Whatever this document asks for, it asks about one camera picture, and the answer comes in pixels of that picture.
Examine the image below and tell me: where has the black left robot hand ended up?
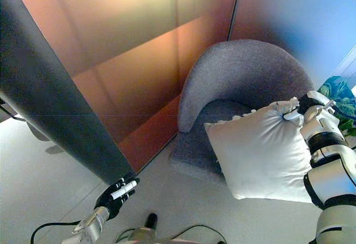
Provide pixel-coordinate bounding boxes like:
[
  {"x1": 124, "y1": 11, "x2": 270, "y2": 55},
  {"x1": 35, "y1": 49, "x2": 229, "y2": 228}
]
[{"x1": 93, "y1": 172, "x2": 141, "y2": 221}]

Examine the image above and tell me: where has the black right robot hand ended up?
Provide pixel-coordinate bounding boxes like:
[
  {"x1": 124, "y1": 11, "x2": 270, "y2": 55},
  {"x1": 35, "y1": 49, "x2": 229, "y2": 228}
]
[{"x1": 280, "y1": 90, "x2": 331, "y2": 121}]

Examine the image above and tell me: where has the white ruffled pillow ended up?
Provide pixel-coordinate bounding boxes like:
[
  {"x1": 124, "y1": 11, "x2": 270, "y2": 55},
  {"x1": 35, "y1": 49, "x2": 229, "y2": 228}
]
[{"x1": 204, "y1": 96, "x2": 314, "y2": 203}]

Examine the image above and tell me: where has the green leafy potted plant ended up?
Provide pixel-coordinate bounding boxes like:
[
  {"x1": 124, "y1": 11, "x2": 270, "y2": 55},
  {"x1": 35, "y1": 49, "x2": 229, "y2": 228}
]
[{"x1": 317, "y1": 75, "x2": 356, "y2": 138}]

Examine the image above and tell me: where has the black robot foot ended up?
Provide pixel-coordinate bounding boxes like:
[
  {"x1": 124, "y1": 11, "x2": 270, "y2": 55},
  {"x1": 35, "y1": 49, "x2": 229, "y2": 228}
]
[{"x1": 145, "y1": 213, "x2": 159, "y2": 230}]

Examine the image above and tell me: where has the grey fabric armchair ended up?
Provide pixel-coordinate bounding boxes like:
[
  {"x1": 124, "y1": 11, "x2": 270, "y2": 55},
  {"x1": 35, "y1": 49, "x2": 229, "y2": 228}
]
[{"x1": 169, "y1": 39, "x2": 317, "y2": 190}]

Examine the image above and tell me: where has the dark glossy partition panel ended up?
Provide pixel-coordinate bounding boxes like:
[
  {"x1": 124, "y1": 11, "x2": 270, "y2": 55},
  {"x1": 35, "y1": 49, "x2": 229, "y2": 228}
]
[{"x1": 0, "y1": 0, "x2": 137, "y2": 186}]

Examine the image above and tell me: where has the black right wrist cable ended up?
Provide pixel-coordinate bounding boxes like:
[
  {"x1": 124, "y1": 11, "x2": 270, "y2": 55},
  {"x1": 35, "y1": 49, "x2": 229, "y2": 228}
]
[{"x1": 325, "y1": 100, "x2": 356, "y2": 121}]

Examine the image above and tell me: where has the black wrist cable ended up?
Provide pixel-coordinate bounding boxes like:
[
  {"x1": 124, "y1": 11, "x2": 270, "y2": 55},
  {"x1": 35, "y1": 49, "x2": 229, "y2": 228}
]
[
  {"x1": 325, "y1": 100, "x2": 356, "y2": 121},
  {"x1": 29, "y1": 221, "x2": 85, "y2": 244}
]

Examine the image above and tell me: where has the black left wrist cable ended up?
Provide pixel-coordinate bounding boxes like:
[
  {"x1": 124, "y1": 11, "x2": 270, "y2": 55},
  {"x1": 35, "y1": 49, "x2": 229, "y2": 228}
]
[{"x1": 29, "y1": 221, "x2": 85, "y2": 244}]

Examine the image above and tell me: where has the thin black floor cable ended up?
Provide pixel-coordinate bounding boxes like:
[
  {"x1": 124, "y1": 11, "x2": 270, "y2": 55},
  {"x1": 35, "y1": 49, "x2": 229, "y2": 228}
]
[{"x1": 115, "y1": 224, "x2": 228, "y2": 244}]

